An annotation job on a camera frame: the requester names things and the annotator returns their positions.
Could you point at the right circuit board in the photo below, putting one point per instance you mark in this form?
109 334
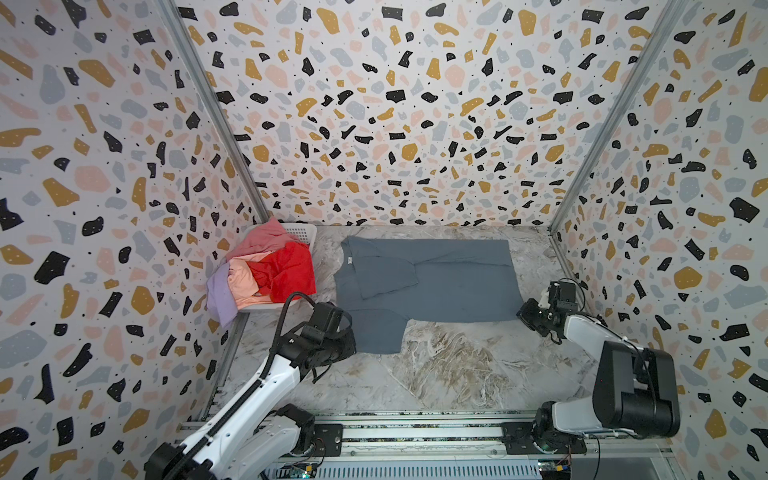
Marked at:
554 470

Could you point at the corner aluminium post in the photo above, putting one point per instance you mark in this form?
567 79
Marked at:
168 11
668 18

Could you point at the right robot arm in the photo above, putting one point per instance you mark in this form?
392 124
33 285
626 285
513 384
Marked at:
635 390

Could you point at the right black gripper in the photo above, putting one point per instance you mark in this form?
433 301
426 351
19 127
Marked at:
534 315

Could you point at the dusty pink t-shirt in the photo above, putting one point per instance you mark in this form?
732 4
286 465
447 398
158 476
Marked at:
266 237

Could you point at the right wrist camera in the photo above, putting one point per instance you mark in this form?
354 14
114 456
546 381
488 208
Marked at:
561 296

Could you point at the lavender t-shirt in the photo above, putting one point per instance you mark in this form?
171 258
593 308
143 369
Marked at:
220 301

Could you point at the peach t-shirt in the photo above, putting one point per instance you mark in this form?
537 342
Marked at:
242 285

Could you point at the left circuit board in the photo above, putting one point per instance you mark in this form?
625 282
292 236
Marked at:
301 470

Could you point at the left corner aluminium post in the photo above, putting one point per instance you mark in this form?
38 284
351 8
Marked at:
168 11

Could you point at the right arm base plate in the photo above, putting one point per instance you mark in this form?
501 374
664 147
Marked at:
526 438

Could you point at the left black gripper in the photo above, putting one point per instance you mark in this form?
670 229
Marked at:
349 346

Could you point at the red t-shirt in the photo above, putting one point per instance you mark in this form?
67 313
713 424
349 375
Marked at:
285 271

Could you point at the circuit board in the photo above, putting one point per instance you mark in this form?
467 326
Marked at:
301 470
554 470

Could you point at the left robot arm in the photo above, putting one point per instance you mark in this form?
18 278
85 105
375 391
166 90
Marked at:
256 428

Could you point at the grey t-shirt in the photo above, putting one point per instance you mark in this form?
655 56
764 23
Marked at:
385 283

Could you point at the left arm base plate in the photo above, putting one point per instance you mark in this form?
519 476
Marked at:
324 440

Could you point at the white laundry basket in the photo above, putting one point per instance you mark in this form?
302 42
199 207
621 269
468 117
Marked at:
305 233

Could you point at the right corner aluminium post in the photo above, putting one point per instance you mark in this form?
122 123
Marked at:
668 18

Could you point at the aluminium mounting rail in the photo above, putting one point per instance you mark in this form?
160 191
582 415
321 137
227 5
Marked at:
466 445

